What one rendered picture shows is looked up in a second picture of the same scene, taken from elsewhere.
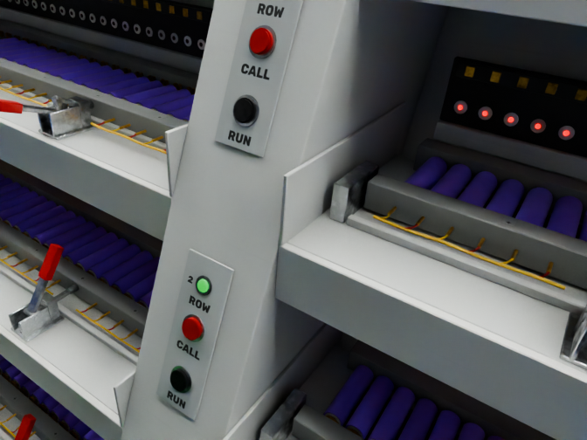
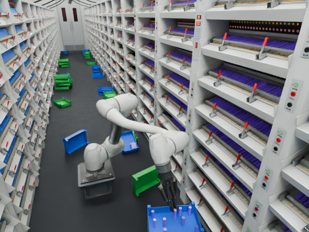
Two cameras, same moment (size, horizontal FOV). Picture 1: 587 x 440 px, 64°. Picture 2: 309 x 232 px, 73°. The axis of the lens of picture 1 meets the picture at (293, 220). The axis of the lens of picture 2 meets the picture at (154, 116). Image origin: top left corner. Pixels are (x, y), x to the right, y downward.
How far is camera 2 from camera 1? 1.43 m
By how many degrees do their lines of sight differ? 42
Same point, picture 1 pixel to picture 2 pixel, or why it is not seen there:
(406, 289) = (196, 159)
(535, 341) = (201, 165)
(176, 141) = not seen: hidden behind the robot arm
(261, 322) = (189, 159)
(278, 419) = (194, 169)
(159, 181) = not seen: hidden behind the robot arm
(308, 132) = (190, 146)
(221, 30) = not seen: hidden behind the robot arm
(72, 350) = (179, 158)
